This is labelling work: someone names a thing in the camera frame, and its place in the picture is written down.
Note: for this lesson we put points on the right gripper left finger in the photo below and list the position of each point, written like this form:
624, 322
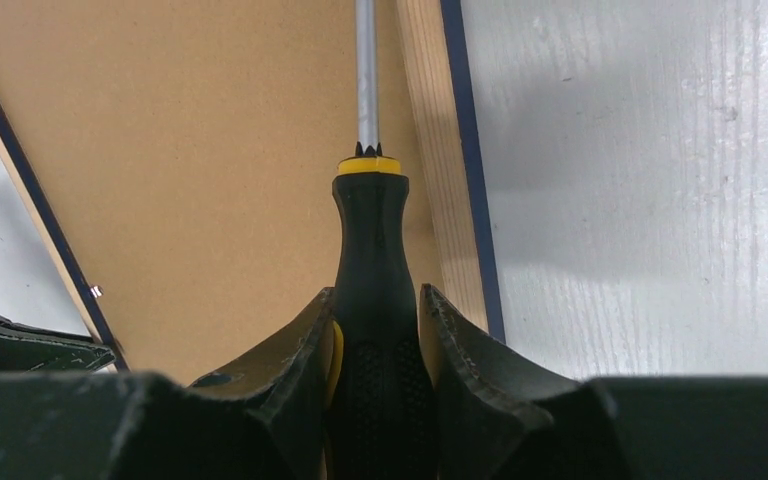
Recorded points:
257, 417

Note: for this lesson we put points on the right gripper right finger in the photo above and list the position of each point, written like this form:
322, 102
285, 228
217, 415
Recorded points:
502, 416

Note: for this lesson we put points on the black yellow screwdriver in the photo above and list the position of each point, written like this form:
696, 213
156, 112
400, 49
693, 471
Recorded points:
381, 417

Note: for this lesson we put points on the blue wooden picture frame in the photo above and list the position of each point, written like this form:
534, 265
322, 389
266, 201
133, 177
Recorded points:
187, 151

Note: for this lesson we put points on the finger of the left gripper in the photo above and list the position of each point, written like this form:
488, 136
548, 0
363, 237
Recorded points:
28, 349

